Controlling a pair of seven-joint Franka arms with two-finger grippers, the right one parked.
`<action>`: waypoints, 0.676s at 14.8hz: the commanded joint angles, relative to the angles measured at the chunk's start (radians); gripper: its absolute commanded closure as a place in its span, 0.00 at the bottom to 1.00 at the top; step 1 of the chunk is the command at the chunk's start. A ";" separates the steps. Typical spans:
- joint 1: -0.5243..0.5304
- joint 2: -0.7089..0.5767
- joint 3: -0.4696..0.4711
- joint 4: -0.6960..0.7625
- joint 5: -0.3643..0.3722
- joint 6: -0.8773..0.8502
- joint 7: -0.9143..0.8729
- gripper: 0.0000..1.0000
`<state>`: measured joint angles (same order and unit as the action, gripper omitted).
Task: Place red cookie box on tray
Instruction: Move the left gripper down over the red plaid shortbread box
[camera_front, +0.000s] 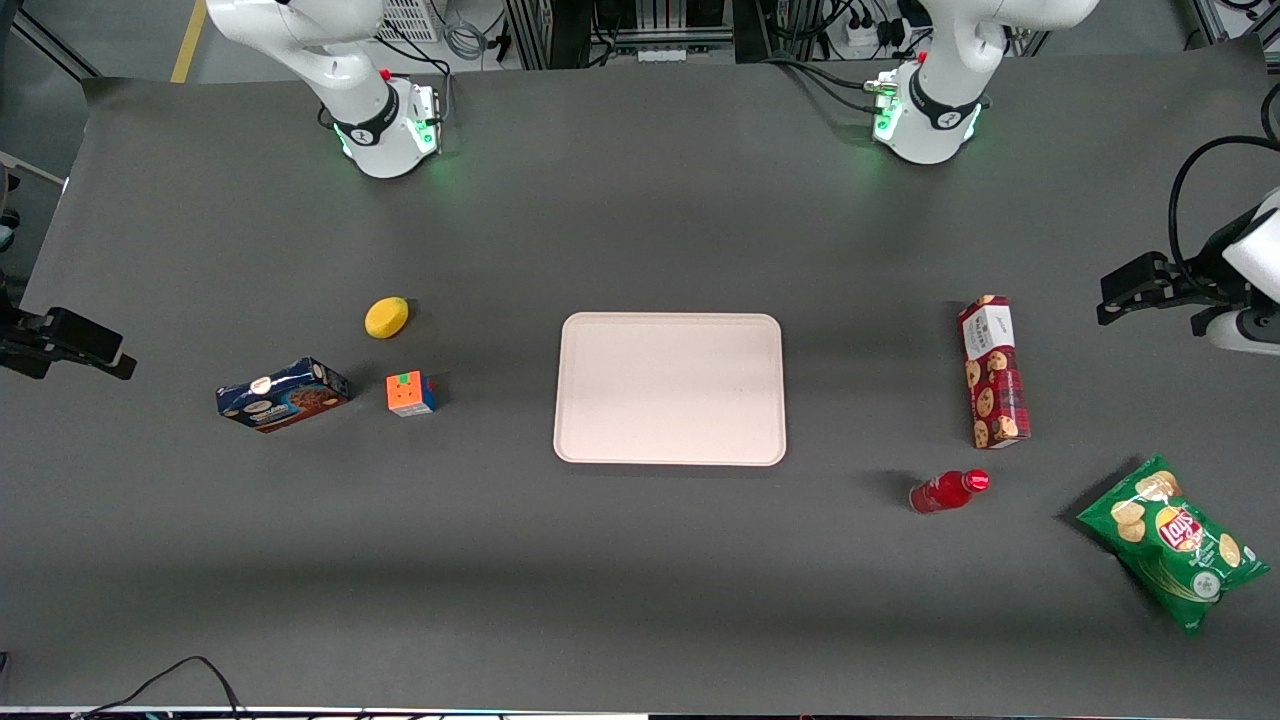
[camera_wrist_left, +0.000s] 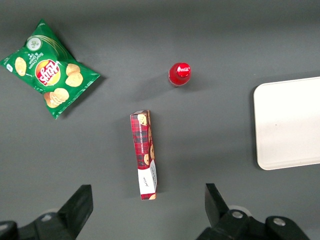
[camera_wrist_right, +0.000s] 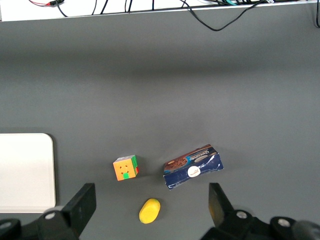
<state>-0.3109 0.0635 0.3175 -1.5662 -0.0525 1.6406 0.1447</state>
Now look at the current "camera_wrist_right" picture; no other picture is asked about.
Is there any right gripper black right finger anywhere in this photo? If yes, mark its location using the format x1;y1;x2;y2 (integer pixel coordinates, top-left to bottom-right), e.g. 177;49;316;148
199;182;271;240

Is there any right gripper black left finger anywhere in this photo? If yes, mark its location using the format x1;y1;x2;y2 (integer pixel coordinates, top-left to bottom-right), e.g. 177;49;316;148
37;183;97;240

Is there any blue cookie box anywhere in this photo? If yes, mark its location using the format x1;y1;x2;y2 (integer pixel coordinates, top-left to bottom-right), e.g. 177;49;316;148
163;143;224;191

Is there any white plastic tray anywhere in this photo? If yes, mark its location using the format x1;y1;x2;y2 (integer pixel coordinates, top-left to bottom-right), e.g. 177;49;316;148
0;132;57;214

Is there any orange Rubik's cube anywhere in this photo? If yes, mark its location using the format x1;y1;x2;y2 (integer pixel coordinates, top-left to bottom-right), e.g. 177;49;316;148
112;154;140;182

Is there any yellow lemon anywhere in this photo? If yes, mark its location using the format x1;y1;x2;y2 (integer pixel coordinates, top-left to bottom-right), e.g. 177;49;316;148
138;198;162;225

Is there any long looping black cable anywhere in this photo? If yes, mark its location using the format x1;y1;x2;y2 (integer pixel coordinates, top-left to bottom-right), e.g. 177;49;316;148
183;0;270;32

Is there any thin red wire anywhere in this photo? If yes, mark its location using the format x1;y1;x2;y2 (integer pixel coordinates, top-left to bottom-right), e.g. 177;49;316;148
28;0;57;7

